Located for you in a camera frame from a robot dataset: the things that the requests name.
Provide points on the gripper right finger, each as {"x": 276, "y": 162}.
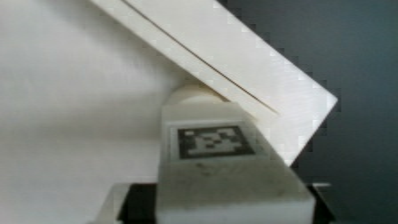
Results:
{"x": 326, "y": 213}

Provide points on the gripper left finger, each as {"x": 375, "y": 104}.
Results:
{"x": 128, "y": 205}

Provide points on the white leg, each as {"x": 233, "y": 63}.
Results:
{"x": 226, "y": 184}

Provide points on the white square tabletop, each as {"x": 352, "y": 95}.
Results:
{"x": 98, "y": 55}

